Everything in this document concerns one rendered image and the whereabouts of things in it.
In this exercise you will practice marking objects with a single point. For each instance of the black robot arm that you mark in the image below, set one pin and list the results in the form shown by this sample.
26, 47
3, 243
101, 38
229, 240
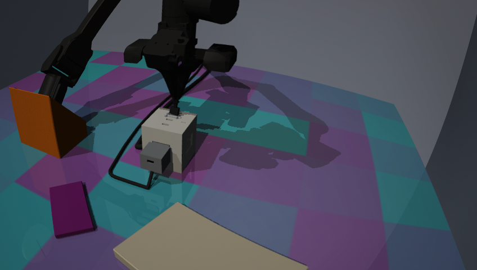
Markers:
164, 50

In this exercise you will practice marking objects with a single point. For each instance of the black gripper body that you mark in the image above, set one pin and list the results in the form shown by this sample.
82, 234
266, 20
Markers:
219, 57

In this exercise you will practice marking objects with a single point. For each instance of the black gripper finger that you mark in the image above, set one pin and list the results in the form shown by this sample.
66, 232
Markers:
184, 73
171, 80

